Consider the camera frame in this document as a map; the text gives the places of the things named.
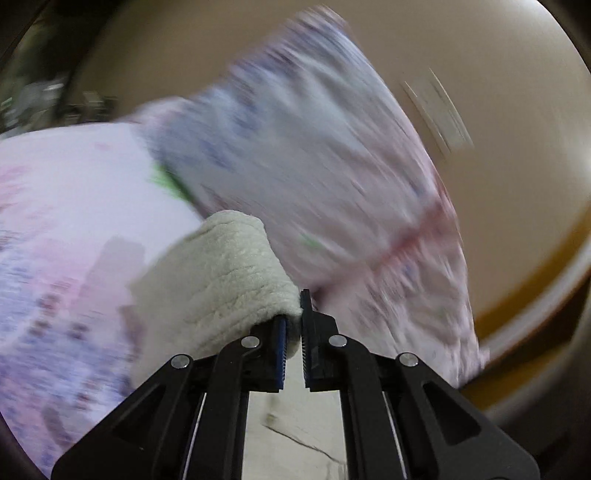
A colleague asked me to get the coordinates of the cream cable-knit sweater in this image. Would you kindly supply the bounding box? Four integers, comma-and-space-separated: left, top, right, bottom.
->
129, 210, 301, 386

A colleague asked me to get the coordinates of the floral pink bed sheet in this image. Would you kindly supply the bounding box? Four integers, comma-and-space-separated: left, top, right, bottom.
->
1, 123, 200, 474

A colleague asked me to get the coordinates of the pink floral left pillow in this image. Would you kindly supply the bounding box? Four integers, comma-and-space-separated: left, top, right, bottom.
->
141, 9, 488, 386

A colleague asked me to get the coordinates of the wooden bed frame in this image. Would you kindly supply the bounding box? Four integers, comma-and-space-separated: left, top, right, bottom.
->
461, 219, 590, 424

